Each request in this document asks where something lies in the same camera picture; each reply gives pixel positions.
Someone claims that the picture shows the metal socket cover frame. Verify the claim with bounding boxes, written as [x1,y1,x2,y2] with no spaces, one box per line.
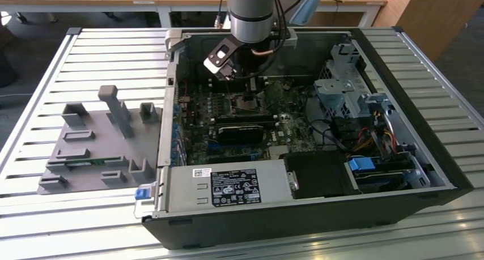
[263,82,284,114]

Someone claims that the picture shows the black CPU socket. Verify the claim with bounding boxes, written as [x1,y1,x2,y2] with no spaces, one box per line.
[226,92,272,117]

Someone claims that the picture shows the long black RAM slot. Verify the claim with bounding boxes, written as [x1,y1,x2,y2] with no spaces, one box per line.
[215,120,278,127]
[215,114,276,121]

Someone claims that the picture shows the silver perforated drive cage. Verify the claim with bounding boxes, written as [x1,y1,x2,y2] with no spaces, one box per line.
[314,43,395,122]

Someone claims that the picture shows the pale blue teach pendant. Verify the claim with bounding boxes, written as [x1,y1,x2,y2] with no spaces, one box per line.
[290,0,326,26]

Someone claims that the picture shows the green motherboard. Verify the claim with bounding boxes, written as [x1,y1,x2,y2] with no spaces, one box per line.
[176,73,319,166]

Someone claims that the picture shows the black graphics card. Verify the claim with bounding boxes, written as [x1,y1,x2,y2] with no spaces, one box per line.
[210,125,267,146]

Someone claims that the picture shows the small silver chipset heatsink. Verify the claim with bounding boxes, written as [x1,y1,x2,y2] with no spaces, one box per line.
[268,146,291,160]

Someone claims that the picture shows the hard disk in blue carrier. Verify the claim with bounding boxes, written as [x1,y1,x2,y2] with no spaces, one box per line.
[347,156,410,194]

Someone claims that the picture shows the grey parts rack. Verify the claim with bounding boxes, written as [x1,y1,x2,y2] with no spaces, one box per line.
[36,84,164,195]

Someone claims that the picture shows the silver power supply with label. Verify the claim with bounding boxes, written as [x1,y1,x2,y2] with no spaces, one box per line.
[151,157,302,220]

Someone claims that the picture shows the wooden cabinet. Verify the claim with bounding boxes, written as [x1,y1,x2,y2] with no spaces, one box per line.
[372,0,484,62]

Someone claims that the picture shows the green RAM stick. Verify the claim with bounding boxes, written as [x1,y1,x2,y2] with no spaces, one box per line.
[66,157,124,166]

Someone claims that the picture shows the black silver PC case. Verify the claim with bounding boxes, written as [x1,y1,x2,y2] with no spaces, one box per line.
[134,26,476,251]

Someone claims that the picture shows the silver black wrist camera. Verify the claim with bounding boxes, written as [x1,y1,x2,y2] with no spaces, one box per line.
[203,36,244,82]

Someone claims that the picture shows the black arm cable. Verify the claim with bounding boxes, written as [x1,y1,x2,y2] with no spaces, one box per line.
[272,0,300,56]

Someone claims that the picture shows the yellow red wire bundle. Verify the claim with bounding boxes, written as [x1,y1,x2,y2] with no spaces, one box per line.
[355,109,398,159]

